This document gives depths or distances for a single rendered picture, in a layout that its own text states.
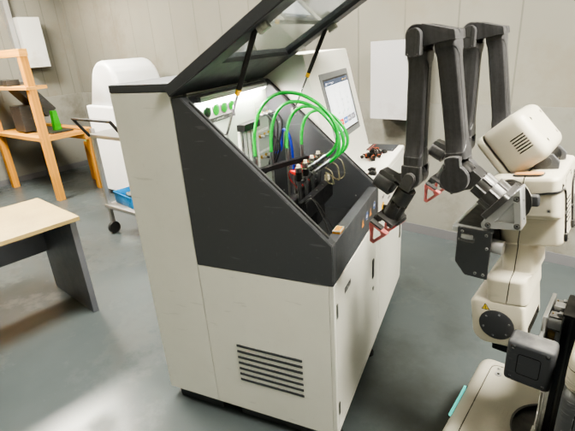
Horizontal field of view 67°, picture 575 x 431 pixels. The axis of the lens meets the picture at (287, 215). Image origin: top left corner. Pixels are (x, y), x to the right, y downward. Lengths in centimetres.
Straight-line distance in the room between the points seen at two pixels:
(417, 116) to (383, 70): 226
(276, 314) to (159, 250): 57
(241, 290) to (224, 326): 22
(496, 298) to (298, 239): 66
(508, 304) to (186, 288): 122
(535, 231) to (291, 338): 94
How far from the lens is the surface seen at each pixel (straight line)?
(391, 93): 350
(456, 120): 123
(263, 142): 212
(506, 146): 135
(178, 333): 210
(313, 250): 151
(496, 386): 203
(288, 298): 165
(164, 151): 169
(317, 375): 183
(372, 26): 379
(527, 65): 340
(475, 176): 124
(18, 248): 353
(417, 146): 128
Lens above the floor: 160
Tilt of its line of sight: 22 degrees down
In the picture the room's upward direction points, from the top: 4 degrees counter-clockwise
